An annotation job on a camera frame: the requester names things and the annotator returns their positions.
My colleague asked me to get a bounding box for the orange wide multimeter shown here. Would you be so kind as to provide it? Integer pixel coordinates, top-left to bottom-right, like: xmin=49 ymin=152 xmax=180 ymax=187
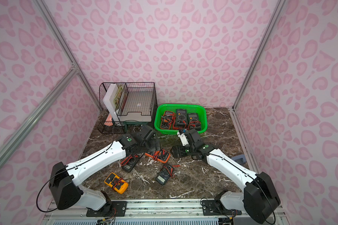
xmin=145 ymin=149 xmax=171 ymax=164

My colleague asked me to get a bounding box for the orange multimeter tall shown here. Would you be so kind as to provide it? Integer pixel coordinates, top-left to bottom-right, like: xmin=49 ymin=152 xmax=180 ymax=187
xmin=160 ymin=111 xmax=175 ymax=130

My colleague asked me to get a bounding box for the small dark multimeter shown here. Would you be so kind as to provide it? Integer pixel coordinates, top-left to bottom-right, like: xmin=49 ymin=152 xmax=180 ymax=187
xmin=120 ymin=154 xmax=141 ymax=172
xmin=155 ymin=164 xmax=175 ymax=185

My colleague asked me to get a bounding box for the large green multimeter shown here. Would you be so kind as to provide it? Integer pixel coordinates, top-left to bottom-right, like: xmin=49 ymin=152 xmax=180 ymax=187
xmin=173 ymin=109 xmax=188 ymax=130

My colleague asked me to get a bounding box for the green plastic basket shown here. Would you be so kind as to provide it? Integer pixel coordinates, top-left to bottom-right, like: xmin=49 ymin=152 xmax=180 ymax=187
xmin=154 ymin=104 xmax=207 ymax=135

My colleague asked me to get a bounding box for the black wire desk organizer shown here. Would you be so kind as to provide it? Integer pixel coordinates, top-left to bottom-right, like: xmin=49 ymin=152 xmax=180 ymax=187
xmin=97 ymin=82 xmax=158 ymax=134

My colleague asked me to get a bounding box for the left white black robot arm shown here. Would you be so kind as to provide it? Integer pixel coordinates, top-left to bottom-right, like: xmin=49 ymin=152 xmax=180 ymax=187
xmin=46 ymin=125 xmax=160 ymax=216

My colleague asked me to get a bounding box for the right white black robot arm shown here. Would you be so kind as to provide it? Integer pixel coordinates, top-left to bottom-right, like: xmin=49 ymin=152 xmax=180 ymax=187
xmin=171 ymin=129 xmax=281 ymax=224

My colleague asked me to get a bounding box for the yellow multimeter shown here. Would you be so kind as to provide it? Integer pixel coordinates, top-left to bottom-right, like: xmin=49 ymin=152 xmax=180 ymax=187
xmin=104 ymin=173 xmax=129 ymax=194

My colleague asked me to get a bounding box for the pink notebook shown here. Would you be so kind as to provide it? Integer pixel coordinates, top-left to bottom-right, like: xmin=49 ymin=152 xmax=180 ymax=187
xmin=104 ymin=114 xmax=113 ymax=127

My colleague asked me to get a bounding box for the white upright folder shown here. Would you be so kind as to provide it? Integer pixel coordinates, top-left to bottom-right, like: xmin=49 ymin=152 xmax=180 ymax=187
xmin=103 ymin=83 xmax=123 ymax=122

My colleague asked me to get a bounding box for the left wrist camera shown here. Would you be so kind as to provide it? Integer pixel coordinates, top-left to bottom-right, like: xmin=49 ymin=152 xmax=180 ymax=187
xmin=139 ymin=125 xmax=156 ymax=142

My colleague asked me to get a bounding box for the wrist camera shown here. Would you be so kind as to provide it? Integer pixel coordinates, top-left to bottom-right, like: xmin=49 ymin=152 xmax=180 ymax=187
xmin=139 ymin=125 xmax=156 ymax=142
xmin=177 ymin=129 xmax=202 ymax=147

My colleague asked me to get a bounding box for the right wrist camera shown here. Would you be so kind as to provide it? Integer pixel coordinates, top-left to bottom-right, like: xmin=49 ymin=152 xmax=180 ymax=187
xmin=177 ymin=129 xmax=202 ymax=147

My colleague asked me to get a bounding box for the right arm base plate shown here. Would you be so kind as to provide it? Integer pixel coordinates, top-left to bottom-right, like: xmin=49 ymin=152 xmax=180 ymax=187
xmin=200 ymin=198 xmax=242 ymax=217

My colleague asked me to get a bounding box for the aluminium front rail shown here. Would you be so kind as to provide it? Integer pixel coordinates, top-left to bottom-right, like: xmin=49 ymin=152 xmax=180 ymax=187
xmin=41 ymin=199 xmax=256 ymax=225

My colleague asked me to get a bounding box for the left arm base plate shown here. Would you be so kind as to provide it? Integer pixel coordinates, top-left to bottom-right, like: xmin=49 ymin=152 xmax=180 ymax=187
xmin=86 ymin=201 xmax=128 ymax=218

